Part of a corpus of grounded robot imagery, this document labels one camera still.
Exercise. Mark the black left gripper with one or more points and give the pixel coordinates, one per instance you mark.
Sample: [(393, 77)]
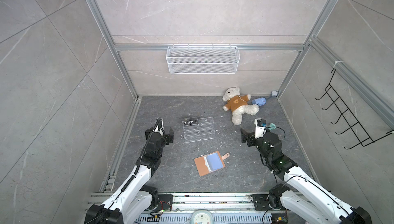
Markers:
[(167, 138)]

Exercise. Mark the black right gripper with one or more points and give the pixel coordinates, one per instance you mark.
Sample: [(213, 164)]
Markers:
[(245, 135)]

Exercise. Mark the black credit card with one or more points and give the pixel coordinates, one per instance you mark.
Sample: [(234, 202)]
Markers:
[(190, 121)]

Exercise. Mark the clear acrylic tiered holder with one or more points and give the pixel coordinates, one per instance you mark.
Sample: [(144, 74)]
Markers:
[(205, 130)]

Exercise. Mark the clear plastic card sleeves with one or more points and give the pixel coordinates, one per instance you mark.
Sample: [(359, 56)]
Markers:
[(214, 162)]

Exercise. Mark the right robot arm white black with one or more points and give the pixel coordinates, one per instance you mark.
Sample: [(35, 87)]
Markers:
[(299, 193)]

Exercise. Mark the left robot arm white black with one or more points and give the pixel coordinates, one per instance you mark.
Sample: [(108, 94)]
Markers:
[(134, 196)]

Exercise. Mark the white teddy bear brown shirt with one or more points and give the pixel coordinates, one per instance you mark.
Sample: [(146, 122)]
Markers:
[(238, 105)]

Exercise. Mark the blue cat-shaped toy device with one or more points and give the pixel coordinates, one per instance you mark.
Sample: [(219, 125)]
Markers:
[(259, 101)]

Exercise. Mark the white round timer device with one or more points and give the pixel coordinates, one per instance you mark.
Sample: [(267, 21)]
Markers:
[(202, 217)]

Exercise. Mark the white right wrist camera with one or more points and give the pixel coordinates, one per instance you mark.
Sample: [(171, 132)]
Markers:
[(260, 127)]

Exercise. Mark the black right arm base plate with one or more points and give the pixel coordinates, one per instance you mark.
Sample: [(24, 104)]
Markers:
[(263, 202)]

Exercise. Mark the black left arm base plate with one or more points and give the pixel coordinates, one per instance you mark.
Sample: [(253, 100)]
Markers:
[(162, 202)]

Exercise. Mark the aluminium rail front frame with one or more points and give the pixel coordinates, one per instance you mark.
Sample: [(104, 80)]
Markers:
[(213, 201)]

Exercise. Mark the white wire mesh basket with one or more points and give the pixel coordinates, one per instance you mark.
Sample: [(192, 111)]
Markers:
[(202, 59)]

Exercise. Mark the black wire hook rack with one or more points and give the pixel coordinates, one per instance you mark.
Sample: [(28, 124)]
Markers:
[(346, 114)]

